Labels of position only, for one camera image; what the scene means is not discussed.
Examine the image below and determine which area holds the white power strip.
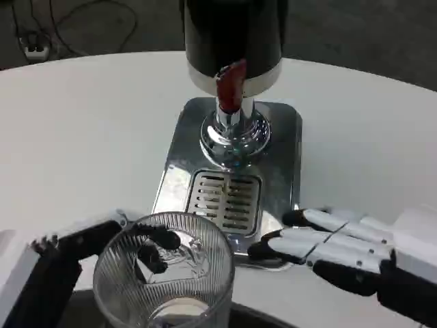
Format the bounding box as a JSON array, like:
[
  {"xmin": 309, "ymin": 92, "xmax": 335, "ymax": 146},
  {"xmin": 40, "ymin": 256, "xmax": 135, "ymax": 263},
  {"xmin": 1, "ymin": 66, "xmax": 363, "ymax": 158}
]
[{"xmin": 18, "ymin": 31, "xmax": 51, "ymax": 59}]

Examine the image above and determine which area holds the black steel drink dispenser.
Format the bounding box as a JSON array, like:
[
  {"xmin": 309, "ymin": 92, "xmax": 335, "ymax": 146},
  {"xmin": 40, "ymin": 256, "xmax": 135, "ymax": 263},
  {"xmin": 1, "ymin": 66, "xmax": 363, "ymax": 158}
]
[{"xmin": 150, "ymin": 0, "xmax": 304, "ymax": 271}]

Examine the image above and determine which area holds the black looped cable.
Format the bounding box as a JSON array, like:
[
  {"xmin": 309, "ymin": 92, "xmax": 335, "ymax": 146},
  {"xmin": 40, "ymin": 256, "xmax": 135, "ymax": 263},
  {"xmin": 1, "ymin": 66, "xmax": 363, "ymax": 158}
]
[{"xmin": 47, "ymin": 0, "xmax": 138, "ymax": 57}]

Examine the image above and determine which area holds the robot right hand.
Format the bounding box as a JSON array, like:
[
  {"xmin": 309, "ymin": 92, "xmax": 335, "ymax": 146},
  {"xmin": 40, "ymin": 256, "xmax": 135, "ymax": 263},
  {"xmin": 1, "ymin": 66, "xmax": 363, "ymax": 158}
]
[{"xmin": 246, "ymin": 204, "xmax": 437, "ymax": 328}]

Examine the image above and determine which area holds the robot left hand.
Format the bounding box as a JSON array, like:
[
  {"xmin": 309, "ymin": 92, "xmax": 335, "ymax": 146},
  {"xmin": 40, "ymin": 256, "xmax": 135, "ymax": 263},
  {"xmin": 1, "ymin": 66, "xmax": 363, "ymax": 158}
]
[{"xmin": 0, "ymin": 208, "xmax": 182, "ymax": 328}]

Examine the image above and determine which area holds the clear ribbed glass cup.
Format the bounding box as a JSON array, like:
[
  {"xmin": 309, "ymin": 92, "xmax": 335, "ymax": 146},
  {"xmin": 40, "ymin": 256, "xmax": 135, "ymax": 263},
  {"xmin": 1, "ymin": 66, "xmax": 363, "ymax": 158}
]
[{"xmin": 92, "ymin": 211, "xmax": 236, "ymax": 328}]

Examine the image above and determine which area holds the steel drip tray grid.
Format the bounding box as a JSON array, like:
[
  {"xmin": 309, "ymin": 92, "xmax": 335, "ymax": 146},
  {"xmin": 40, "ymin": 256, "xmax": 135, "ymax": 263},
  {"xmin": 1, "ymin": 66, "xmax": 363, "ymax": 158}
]
[{"xmin": 186, "ymin": 169, "xmax": 264, "ymax": 237}]

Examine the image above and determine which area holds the thin black cable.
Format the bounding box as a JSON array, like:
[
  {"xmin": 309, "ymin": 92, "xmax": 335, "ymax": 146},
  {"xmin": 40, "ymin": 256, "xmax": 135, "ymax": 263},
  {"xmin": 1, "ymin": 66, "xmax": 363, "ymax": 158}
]
[{"xmin": 12, "ymin": 0, "xmax": 37, "ymax": 38}]

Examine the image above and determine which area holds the red tap handle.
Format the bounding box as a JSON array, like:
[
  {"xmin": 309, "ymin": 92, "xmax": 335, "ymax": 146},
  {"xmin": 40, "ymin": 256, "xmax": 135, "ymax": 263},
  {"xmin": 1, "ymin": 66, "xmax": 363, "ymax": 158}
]
[{"xmin": 215, "ymin": 58, "xmax": 248, "ymax": 113}]

